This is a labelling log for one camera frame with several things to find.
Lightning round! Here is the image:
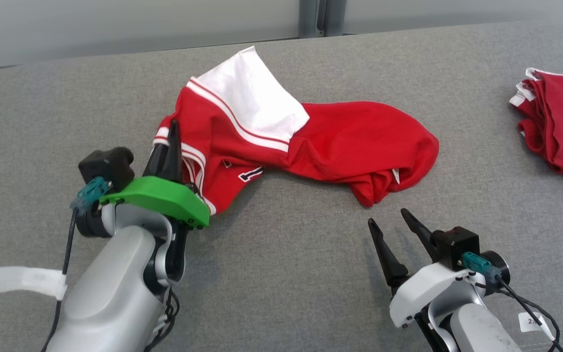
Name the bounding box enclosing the red shirt with white sleeves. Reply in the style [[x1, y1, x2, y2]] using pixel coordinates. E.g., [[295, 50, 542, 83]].
[[153, 46, 440, 216]]

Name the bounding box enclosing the black left arm cable bundle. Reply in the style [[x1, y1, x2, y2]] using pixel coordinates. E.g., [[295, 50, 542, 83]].
[[145, 288, 180, 352]]

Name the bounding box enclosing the white cable label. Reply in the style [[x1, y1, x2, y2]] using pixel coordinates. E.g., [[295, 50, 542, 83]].
[[518, 312, 556, 341]]

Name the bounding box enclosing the camera cable teal plug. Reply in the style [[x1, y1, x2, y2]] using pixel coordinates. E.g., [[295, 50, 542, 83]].
[[460, 252, 563, 352], [41, 177, 112, 352]]

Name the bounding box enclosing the white tape strip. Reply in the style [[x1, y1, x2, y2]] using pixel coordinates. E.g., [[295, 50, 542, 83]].
[[0, 266, 68, 301]]

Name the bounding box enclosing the grey partition post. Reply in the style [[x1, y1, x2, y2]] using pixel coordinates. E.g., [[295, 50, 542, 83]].
[[299, 0, 320, 39], [323, 0, 348, 37]]

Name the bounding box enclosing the left camera cable teal plug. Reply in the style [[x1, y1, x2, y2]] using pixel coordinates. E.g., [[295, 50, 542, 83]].
[[41, 177, 112, 352]]

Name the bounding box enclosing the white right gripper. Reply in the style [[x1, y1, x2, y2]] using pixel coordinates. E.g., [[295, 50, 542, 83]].
[[368, 208, 488, 329]]

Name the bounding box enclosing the right camera cable teal plug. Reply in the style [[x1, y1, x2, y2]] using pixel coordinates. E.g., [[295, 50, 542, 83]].
[[460, 252, 563, 352]]

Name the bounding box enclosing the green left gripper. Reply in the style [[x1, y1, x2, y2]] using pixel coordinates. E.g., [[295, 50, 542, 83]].
[[99, 119, 211, 230]]

